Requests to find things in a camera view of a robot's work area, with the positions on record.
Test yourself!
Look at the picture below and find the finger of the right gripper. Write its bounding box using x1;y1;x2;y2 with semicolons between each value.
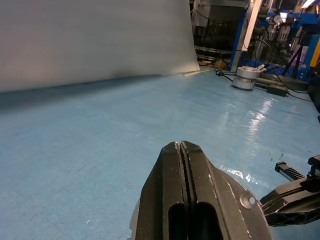
259;178;320;227
274;154;320;182

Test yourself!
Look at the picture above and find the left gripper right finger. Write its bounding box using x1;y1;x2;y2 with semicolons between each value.
179;140;254;240

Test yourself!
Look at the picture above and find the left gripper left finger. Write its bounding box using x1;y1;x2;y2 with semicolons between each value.
135;140;193;240

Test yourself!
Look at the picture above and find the black power adapter brick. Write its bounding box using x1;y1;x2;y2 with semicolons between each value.
265;84;289;97

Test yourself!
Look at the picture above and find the black tripod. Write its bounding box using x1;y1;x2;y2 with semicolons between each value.
281;45;305;79

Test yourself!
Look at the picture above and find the thin yellowish flat board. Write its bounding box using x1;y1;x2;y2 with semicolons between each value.
175;68;211;78

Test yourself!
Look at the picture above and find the large white panel board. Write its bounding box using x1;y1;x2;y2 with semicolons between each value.
0;0;201;94

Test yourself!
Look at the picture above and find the black cable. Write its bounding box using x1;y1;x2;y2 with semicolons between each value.
214;68;237;83

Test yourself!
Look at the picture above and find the blue metal frame post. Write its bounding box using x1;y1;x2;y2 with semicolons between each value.
229;0;252;74

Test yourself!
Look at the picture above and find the white metal post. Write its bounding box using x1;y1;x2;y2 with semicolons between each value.
240;0;264;53

